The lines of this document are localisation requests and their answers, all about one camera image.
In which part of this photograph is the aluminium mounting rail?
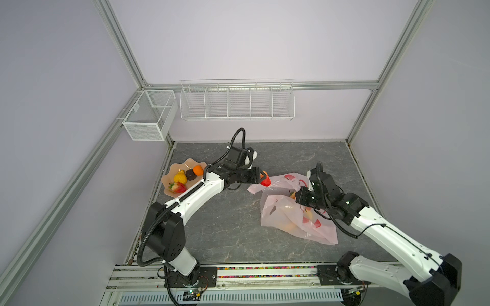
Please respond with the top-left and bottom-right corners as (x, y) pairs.
(100, 262), (411, 305)

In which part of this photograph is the dark purple plum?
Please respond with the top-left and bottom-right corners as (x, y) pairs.
(185, 169), (197, 181)

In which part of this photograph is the small red strawberry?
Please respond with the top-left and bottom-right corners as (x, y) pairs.
(168, 182), (187, 194)

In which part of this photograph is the orange fruit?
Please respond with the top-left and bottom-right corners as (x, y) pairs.
(193, 164), (204, 177)

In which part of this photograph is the long white wire basket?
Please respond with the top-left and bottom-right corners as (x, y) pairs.
(180, 79), (296, 121)

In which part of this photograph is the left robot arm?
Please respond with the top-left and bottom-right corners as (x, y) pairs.
(137, 127), (267, 279)

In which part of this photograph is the large red strawberry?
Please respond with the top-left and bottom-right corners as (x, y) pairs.
(260, 172), (271, 187)

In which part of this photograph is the pink wavy fruit plate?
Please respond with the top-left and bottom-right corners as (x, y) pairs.
(161, 158), (207, 198)

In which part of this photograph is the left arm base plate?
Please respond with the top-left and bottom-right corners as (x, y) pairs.
(165, 266), (218, 288)

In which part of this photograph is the yellow lemon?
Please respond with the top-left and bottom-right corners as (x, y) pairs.
(173, 170), (188, 185)

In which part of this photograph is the small white mesh basket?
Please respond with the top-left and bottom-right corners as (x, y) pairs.
(122, 89), (178, 142)

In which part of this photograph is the pink plastic bag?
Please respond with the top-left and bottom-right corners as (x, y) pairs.
(248, 173), (338, 246)

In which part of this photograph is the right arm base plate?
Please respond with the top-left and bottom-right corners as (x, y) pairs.
(316, 265), (371, 286)

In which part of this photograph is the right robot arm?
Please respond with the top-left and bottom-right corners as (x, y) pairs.
(296, 163), (463, 305)

